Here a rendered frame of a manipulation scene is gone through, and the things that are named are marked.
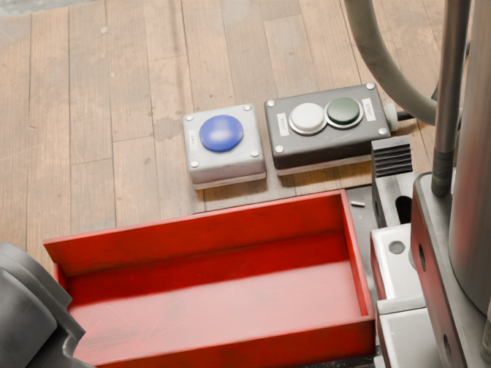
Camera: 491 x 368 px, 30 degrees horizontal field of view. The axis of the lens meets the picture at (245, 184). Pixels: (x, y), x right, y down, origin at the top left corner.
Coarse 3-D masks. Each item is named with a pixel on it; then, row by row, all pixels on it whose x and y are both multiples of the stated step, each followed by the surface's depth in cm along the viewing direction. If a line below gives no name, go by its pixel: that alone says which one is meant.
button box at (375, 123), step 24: (312, 96) 84; (336, 96) 84; (360, 96) 83; (432, 96) 85; (288, 120) 83; (360, 120) 81; (384, 120) 81; (288, 144) 81; (312, 144) 81; (336, 144) 80; (360, 144) 80; (288, 168) 82; (312, 168) 83
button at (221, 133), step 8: (208, 120) 83; (216, 120) 83; (224, 120) 82; (232, 120) 82; (200, 128) 83; (208, 128) 82; (216, 128) 82; (224, 128) 82; (232, 128) 82; (240, 128) 82; (200, 136) 82; (208, 136) 82; (216, 136) 82; (224, 136) 81; (232, 136) 81; (240, 136) 82; (208, 144) 81; (216, 144) 81; (224, 144) 81; (232, 144) 81
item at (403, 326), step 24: (384, 240) 50; (408, 240) 50; (384, 264) 49; (408, 264) 49; (384, 288) 48; (408, 288) 48; (384, 312) 43; (408, 312) 43; (384, 336) 42; (408, 336) 42; (432, 336) 42; (384, 360) 44; (408, 360) 41; (432, 360) 41
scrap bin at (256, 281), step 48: (336, 192) 74; (48, 240) 74; (96, 240) 75; (144, 240) 76; (192, 240) 77; (240, 240) 78; (288, 240) 78; (336, 240) 78; (96, 288) 78; (144, 288) 77; (192, 288) 77; (240, 288) 76; (288, 288) 76; (336, 288) 75; (96, 336) 75; (144, 336) 75; (192, 336) 74; (240, 336) 74; (288, 336) 67; (336, 336) 68
